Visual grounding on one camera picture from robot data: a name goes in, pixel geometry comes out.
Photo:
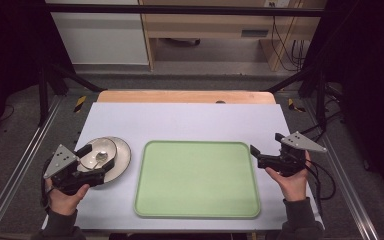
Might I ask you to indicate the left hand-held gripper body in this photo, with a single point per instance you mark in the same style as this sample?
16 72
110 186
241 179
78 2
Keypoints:
61 161

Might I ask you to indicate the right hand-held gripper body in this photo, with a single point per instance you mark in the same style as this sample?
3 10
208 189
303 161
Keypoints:
288 161

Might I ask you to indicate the small cream plate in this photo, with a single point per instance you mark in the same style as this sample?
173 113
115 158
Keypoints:
104 146

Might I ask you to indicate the person's right hand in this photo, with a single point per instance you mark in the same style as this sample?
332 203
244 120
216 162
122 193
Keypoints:
295 186

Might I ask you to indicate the person's left hand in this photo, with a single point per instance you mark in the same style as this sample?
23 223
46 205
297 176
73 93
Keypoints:
65 201

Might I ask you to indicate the metal spoon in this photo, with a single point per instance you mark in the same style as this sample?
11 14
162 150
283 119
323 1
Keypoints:
101 156

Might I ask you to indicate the large cream plate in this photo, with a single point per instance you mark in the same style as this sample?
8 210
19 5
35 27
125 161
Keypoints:
123 156

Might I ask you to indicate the yellow black floor tape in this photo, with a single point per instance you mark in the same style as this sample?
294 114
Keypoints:
80 103
295 105

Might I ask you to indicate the black metal stand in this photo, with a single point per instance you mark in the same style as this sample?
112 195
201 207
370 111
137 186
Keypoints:
51 81
313 83

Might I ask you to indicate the green tray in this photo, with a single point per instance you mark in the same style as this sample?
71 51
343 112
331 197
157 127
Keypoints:
196 180

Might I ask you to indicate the white table sheet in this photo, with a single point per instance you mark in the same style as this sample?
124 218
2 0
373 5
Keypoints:
186 121

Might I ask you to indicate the wooden table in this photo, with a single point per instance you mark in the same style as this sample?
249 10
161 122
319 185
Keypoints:
180 96

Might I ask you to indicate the black curtain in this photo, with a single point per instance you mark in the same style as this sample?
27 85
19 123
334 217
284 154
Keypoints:
10 50
370 83

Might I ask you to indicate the white cabinet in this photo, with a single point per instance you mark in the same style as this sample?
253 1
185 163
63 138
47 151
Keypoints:
100 36

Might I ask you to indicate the wooden desk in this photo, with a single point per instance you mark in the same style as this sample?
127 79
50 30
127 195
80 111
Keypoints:
210 26

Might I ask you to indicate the black metal crossbar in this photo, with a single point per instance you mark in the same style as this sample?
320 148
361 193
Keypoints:
180 9

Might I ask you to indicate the aluminium floor rail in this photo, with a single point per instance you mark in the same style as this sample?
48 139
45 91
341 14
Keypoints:
16 166
350 193

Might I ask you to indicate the white wall socket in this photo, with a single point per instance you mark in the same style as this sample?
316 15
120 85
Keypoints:
276 3

